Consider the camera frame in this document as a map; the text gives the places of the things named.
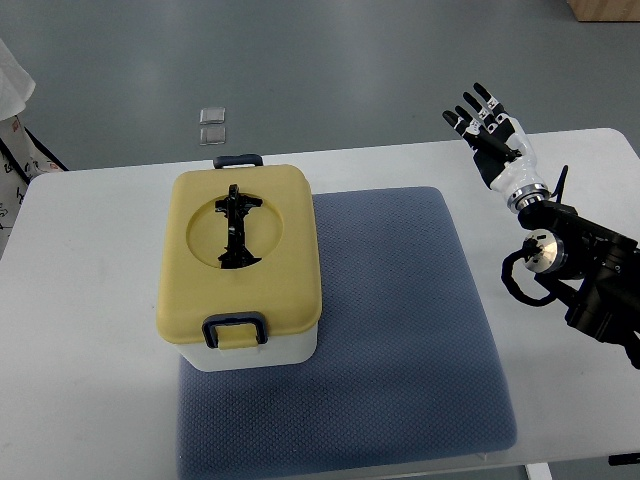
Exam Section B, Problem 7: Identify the white printed bag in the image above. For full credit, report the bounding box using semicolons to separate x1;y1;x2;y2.
1;42;68;253

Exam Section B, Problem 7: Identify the yellow storage box lid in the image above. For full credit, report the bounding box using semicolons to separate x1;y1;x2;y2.
156;165;322;344

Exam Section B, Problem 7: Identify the blue grey fabric mat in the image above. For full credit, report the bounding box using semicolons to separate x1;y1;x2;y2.
177;187;517;479

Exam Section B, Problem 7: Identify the dark latch clip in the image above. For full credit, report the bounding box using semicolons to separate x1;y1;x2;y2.
202;311;268;350
213;153;264;169

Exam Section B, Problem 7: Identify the dark rear latch clip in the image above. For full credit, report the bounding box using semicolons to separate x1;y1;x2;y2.
213;153;264;169

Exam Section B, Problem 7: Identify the upper floor tape square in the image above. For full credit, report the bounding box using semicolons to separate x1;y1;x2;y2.
199;107;226;125

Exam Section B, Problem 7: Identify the white storage box base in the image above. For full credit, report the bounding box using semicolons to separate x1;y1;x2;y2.
175;324;318;372

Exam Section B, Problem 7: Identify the cardboard box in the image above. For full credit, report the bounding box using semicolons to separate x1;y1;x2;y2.
567;0;639;22

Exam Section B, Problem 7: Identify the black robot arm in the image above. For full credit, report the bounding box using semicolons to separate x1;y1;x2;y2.
501;200;639;368

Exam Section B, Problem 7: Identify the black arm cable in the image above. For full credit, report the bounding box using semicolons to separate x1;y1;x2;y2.
501;249;559;305

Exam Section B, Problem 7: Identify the dark front latch clip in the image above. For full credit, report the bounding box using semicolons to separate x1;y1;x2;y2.
202;311;268;350

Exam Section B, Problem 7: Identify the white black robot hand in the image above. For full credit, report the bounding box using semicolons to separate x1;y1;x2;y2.
443;83;551;214

